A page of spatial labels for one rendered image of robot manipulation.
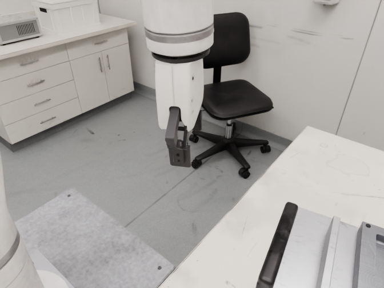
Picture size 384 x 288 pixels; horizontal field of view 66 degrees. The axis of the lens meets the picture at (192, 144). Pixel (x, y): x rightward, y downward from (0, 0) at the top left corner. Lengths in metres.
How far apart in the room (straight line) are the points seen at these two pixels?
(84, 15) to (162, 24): 2.33
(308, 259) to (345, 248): 0.06
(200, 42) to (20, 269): 0.41
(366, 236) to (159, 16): 0.41
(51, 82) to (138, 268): 1.97
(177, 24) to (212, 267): 0.53
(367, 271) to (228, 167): 1.72
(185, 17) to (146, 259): 0.54
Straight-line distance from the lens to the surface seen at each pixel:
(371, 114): 2.10
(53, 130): 2.71
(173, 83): 0.37
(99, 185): 2.07
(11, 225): 0.50
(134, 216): 1.83
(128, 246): 0.76
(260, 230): 0.79
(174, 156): 0.42
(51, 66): 2.49
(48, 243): 0.82
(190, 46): 0.35
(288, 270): 0.47
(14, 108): 2.44
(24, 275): 0.54
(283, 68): 2.16
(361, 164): 1.10
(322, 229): 0.53
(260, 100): 1.96
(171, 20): 0.34
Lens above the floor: 1.35
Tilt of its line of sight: 35 degrees down
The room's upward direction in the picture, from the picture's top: straight up
